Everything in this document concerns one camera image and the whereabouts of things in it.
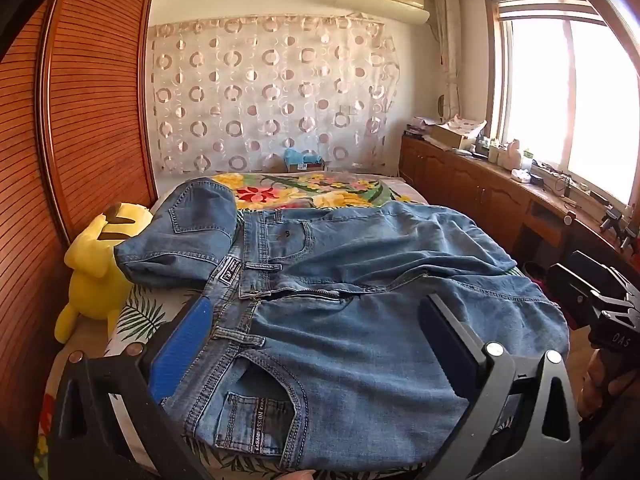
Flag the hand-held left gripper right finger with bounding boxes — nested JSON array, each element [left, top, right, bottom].
[[415, 294, 583, 480]]

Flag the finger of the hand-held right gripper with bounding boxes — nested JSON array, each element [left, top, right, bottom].
[[547, 251, 621, 328]]

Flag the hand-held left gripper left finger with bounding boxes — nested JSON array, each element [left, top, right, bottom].
[[47, 294, 221, 480]]

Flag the blue denim pants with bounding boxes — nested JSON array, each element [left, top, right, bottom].
[[114, 179, 246, 291], [162, 200, 571, 458]]

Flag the person's right hand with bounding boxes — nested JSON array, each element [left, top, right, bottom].
[[582, 347, 640, 413]]

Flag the black clamp device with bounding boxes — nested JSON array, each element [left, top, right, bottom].
[[600, 206, 640, 252]]

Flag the yellow plush toy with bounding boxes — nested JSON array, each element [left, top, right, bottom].
[[54, 202, 153, 343]]

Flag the wooden window cabinet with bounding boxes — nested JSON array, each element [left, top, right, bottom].
[[399, 132, 640, 281]]

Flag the floral bed blanket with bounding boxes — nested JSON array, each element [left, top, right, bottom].
[[210, 171, 406, 211]]

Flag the cardboard box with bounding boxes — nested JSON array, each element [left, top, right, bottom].
[[430, 122, 478, 150]]

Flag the wooden framed window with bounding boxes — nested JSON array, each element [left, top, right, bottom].
[[482, 0, 640, 221]]

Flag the blue plush toy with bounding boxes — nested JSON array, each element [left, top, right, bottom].
[[284, 149, 326, 172]]

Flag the wooden louvered wardrobe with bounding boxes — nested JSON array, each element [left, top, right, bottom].
[[0, 0, 161, 411]]

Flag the circle patterned sheer curtain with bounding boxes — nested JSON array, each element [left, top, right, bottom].
[[150, 15, 406, 176]]

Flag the cream window curtain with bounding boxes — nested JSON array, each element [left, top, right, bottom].
[[432, 0, 463, 126]]

